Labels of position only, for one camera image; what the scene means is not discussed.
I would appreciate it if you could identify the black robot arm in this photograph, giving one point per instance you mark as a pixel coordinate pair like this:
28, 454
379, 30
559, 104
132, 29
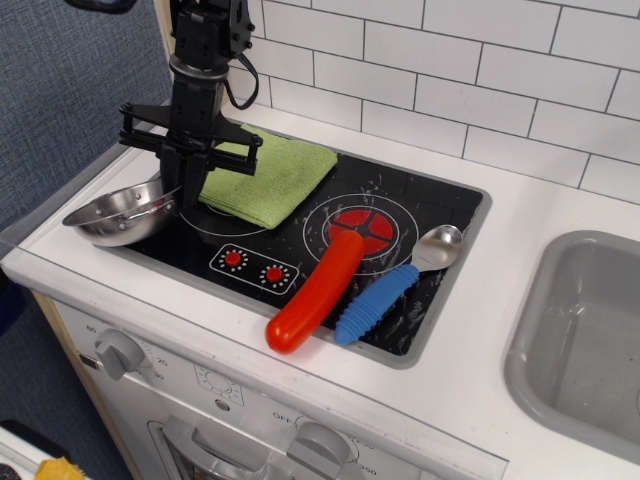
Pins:
208, 35

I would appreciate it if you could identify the wooden side panel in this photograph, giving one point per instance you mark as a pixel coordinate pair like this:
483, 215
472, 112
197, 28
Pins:
162, 9

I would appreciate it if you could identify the red toy sausage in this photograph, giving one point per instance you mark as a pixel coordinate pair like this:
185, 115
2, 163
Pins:
312, 303

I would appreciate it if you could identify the yellow object at corner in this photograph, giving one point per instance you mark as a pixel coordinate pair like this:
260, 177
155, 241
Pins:
59, 469

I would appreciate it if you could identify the green folded cloth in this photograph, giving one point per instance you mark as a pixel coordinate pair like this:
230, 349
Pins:
287, 172

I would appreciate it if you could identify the black toy stove top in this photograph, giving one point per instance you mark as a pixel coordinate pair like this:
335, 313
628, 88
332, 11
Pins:
261, 269

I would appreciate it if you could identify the blue-handled metal spoon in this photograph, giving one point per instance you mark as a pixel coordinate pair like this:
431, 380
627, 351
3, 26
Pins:
436, 250

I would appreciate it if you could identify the grey oven door handle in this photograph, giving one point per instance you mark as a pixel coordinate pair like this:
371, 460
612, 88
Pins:
217, 453

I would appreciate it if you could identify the grey left oven knob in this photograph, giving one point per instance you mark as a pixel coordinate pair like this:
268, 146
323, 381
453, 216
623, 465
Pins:
118, 353

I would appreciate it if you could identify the stainless steel colander bowl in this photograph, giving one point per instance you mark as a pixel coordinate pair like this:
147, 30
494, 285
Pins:
125, 216

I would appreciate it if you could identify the grey sink basin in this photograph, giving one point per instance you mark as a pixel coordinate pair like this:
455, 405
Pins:
573, 364

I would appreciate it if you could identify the grey right oven knob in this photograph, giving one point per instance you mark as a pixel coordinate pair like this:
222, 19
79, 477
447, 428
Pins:
320, 450

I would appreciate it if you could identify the grey oven knob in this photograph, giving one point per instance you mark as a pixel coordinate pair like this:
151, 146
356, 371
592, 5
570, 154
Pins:
118, 353
320, 450

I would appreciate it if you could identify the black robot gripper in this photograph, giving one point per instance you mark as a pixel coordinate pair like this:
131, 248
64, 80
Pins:
190, 136

